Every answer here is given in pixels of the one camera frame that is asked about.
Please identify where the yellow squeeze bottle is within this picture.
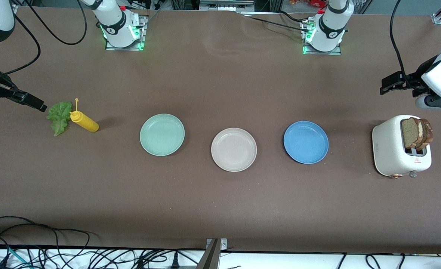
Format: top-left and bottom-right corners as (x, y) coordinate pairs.
(70, 98), (99, 133)

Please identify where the grey metal box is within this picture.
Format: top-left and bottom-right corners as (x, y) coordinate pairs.
(199, 0), (255, 12)

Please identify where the black looped cable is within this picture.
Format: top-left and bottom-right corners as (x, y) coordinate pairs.
(0, 216), (91, 269)

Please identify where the grey metal beam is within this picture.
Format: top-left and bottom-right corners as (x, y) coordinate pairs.
(195, 239), (221, 269)

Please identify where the black base cable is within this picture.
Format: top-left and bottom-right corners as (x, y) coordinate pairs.
(239, 10), (312, 33)

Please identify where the red package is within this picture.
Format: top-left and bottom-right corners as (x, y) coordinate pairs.
(290, 0), (327, 8)

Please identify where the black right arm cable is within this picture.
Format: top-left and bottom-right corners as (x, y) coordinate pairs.
(4, 0), (87, 75)

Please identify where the white toaster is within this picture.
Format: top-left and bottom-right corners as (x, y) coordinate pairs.
(372, 115), (432, 179)

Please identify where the green lettuce leaf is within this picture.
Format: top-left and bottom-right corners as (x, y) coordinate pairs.
(47, 101), (73, 137)

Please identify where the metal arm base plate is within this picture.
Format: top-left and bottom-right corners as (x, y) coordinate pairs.
(302, 19), (342, 56)
(105, 15), (146, 51)

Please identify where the blue plate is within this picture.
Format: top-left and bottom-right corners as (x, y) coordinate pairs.
(283, 120), (329, 164)

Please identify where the aluminium bracket plate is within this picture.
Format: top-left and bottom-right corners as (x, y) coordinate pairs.
(206, 238), (228, 251)

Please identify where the mint green plate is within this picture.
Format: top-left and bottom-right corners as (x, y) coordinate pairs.
(139, 113), (185, 157)

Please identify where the brown bread slice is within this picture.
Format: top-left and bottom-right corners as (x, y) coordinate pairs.
(417, 118), (434, 152)
(401, 117), (425, 149)

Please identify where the white shelf board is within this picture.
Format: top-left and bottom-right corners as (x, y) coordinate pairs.
(0, 247), (441, 269)

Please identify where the beige plate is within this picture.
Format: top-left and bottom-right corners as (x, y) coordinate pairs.
(211, 127), (257, 172)

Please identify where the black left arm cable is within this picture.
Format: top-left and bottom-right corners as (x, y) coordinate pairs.
(390, 0), (430, 92)

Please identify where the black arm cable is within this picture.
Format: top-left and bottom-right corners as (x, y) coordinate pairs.
(390, 0), (430, 92)
(4, 0), (87, 75)

